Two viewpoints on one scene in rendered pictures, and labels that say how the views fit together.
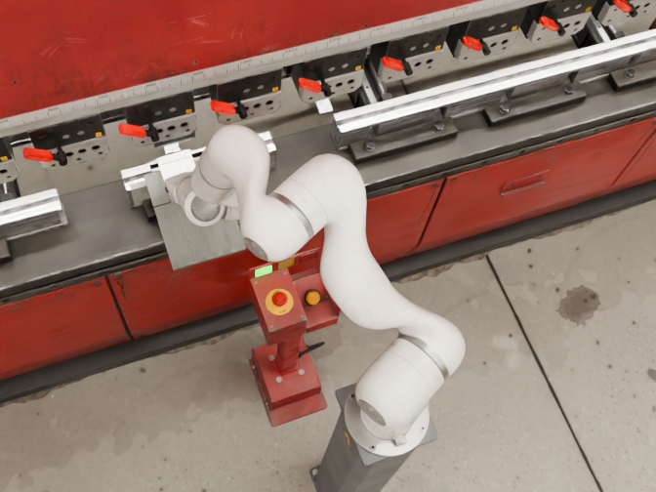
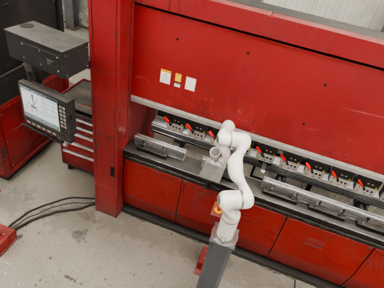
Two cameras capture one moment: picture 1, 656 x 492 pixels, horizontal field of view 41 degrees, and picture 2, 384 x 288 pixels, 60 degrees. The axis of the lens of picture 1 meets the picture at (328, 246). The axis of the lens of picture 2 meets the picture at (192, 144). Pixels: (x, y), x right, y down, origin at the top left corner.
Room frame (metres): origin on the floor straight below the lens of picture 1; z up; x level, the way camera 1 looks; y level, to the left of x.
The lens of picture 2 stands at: (-0.83, -0.95, 2.88)
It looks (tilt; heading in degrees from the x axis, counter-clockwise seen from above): 38 degrees down; 42
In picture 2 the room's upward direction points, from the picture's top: 11 degrees clockwise
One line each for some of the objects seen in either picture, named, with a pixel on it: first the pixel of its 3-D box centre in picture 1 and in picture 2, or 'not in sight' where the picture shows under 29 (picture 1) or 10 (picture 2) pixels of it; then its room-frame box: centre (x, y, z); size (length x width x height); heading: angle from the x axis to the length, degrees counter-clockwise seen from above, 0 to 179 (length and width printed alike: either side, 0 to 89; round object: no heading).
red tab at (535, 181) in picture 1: (525, 184); (314, 243); (1.41, -0.56, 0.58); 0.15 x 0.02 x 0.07; 120
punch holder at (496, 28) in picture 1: (483, 22); (315, 166); (1.42, -0.27, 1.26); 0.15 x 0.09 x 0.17; 120
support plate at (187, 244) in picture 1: (194, 212); (212, 170); (0.91, 0.33, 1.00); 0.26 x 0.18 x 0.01; 30
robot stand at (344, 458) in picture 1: (361, 457); (211, 274); (0.51, -0.20, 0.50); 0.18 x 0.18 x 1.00; 31
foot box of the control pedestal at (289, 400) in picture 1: (288, 379); (207, 262); (0.81, 0.05, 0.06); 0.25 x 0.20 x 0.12; 31
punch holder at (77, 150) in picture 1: (66, 128); (198, 128); (0.93, 0.60, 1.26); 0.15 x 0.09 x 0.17; 120
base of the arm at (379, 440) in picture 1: (392, 403); (227, 226); (0.51, -0.20, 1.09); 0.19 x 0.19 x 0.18
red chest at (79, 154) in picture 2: not in sight; (91, 132); (0.60, 1.88, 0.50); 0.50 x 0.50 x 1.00; 30
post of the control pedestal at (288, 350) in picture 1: (289, 340); not in sight; (0.84, 0.06, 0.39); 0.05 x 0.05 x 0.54; 31
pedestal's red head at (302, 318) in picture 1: (294, 297); (223, 213); (0.84, 0.06, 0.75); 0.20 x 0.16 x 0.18; 121
